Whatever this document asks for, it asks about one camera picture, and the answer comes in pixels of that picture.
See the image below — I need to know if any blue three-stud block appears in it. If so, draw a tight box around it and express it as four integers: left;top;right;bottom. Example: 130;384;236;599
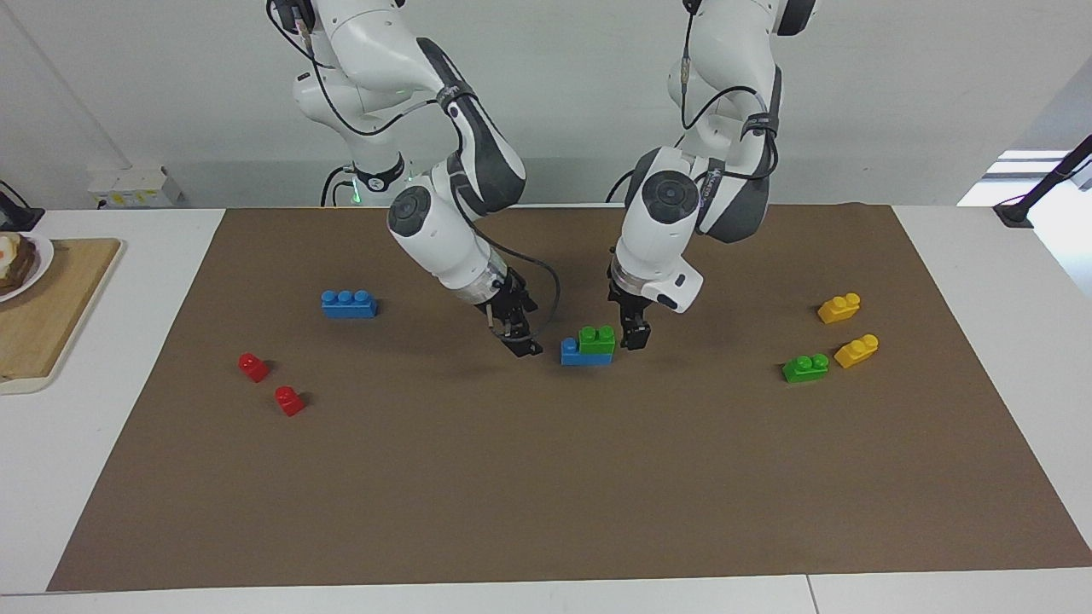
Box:
321;289;378;320
560;338;613;367

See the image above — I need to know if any yellow two-stud block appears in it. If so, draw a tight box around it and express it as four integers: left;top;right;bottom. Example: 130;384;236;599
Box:
816;293;862;325
834;333;880;369

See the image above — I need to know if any brown paper mat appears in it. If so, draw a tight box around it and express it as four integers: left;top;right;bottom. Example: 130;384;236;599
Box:
47;203;1092;594

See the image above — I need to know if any white power strip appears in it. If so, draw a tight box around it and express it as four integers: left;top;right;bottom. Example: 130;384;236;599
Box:
88;166;185;211

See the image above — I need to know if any wooden cutting board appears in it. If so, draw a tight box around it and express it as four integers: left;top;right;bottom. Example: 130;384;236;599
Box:
0;238;125;396

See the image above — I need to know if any white plate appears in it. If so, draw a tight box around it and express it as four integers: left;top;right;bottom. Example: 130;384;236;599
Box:
0;232;55;304

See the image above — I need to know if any sandwich with egg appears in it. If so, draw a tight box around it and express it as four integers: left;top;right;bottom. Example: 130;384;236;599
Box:
0;235;39;297

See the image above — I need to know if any black clamp stand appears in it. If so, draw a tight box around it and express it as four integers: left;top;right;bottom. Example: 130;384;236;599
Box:
0;179;45;233

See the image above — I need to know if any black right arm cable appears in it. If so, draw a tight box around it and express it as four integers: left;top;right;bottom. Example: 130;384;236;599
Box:
266;0;562;344

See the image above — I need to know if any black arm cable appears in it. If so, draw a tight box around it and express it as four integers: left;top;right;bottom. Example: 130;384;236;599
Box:
266;0;562;344
678;0;782;184

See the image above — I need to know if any black right base cable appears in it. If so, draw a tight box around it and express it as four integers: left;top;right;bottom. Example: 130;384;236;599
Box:
320;164;356;207

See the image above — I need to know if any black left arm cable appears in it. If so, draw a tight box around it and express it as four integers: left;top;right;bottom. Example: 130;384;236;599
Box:
678;0;782;184

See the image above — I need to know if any black camera stand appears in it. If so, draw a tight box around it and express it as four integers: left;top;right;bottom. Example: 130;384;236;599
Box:
994;135;1092;229

